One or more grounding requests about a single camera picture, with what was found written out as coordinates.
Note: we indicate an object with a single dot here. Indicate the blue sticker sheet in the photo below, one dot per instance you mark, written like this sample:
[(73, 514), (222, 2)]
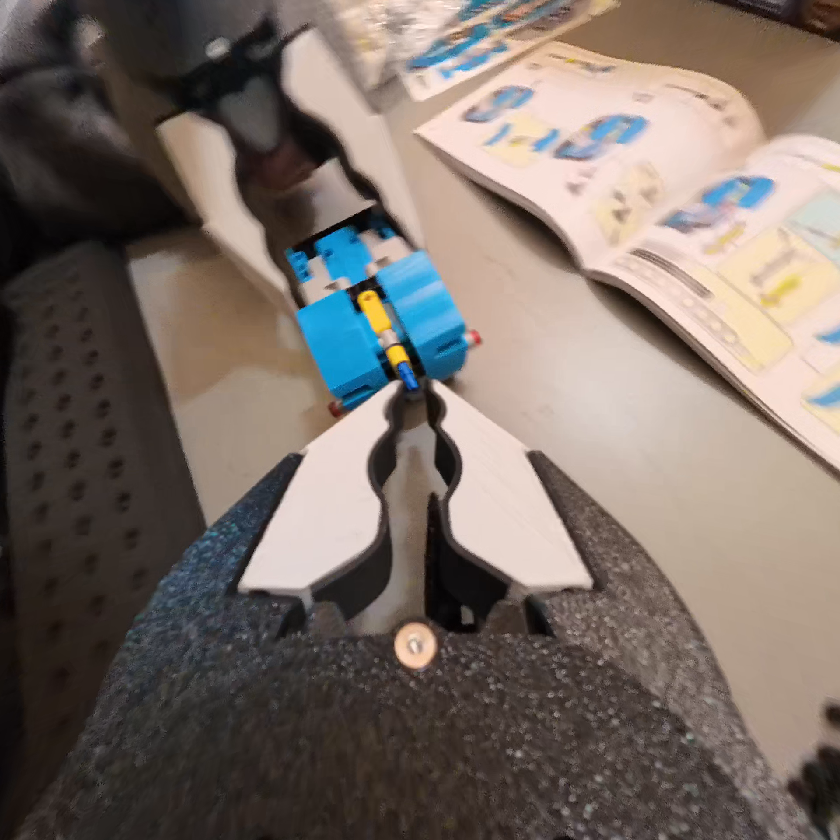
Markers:
[(472, 52)]

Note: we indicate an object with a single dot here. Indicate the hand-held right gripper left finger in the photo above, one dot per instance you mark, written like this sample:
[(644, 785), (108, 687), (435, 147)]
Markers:
[(315, 525)]

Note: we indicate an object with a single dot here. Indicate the clear plastic parts bag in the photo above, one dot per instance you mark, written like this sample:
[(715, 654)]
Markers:
[(367, 33)]

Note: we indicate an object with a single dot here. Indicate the open instruction booklet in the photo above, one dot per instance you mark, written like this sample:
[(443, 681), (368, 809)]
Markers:
[(656, 131)]

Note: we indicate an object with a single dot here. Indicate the black perforated panel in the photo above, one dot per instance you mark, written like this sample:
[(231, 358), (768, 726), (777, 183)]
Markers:
[(79, 459)]

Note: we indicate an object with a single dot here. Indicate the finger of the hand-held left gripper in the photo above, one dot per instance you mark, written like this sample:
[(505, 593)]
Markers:
[(216, 184), (354, 124)]

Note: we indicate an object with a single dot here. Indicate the person's left hand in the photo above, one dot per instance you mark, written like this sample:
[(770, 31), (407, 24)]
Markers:
[(282, 164)]

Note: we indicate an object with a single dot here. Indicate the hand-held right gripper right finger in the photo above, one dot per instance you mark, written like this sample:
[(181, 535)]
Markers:
[(518, 525)]

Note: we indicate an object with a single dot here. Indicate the person's left forearm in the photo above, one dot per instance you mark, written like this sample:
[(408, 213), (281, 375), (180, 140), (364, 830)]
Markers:
[(65, 144)]

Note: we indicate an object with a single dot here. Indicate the small blue brick pin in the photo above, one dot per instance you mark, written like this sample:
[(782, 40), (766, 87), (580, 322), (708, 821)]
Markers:
[(408, 377)]

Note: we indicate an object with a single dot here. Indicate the grey desk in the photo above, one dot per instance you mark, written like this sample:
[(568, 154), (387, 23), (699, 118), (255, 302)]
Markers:
[(590, 426)]

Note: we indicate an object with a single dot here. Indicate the blue grey toy brick model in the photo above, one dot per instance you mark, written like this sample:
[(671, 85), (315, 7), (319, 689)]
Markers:
[(341, 334)]

